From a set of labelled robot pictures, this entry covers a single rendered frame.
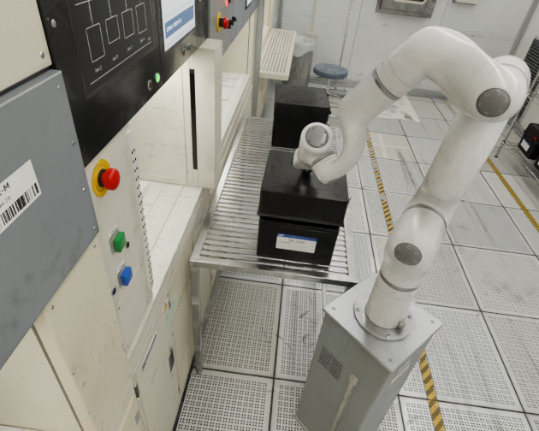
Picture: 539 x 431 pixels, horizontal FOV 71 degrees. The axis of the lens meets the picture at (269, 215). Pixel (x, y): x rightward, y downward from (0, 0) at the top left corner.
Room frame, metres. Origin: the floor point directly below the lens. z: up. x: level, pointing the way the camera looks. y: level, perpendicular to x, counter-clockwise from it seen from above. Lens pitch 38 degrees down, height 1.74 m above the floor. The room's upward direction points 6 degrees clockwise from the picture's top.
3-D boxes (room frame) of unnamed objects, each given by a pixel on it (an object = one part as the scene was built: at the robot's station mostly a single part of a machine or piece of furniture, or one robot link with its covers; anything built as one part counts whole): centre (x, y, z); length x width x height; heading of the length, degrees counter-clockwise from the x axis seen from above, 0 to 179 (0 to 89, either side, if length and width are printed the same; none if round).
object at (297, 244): (1.14, -0.11, 0.85); 0.28 x 0.28 x 0.17; 88
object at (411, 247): (0.77, -0.39, 1.07); 0.19 x 0.12 x 0.24; 152
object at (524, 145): (3.44, -2.47, 0.31); 0.30 x 0.28 x 0.26; 176
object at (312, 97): (2.02, -0.10, 0.89); 0.29 x 0.29 x 0.25; 2
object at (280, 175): (1.14, -0.11, 1.02); 0.29 x 0.29 x 0.13; 88
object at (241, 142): (1.59, -0.05, 0.38); 1.30 x 0.60 x 0.76; 178
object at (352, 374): (0.80, -0.40, 0.38); 0.28 x 0.28 x 0.76; 43
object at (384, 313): (0.80, -0.40, 0.85); 0.19 x 0.19 x 0.18
